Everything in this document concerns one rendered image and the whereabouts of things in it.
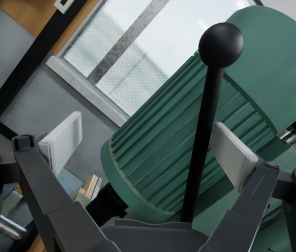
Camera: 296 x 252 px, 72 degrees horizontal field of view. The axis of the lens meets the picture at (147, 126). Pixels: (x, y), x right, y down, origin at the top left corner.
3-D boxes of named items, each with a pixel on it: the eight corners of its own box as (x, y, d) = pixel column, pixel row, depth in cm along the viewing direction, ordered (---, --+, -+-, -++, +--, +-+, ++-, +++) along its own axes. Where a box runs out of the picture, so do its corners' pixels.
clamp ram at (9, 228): (-1, 215, 44) (21, 190, 42) (28, 232, 46) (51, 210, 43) (-36, 254, 35) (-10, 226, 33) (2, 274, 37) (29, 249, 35)
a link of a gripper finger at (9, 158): (27, 189, 12) (-25, 186, 12) (61, 149, 17) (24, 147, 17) (24, 167, 11) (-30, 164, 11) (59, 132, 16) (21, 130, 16)
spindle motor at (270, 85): (108, 130, 44) (222, 12, 36) (165, 177, 48) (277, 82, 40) (85, 179, 27) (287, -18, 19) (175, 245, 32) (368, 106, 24)
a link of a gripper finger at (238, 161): (248, 157, 13) (260, 157, 13) (214, 121, 20) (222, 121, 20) (237, 194, 14) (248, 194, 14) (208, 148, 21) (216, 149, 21)
